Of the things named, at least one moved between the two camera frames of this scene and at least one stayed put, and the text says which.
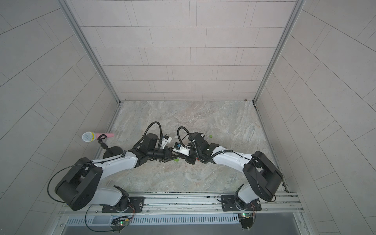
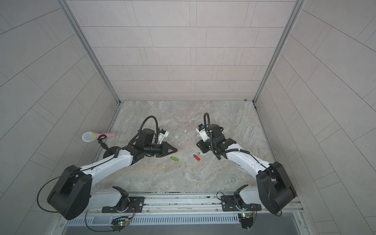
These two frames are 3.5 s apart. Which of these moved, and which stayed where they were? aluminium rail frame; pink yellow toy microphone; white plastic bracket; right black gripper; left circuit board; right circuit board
Moved: white plastic bracket; right black gripper
Stayed: right circuit board; pink yellow toy microphone; left circuit board; aluminium rail frame
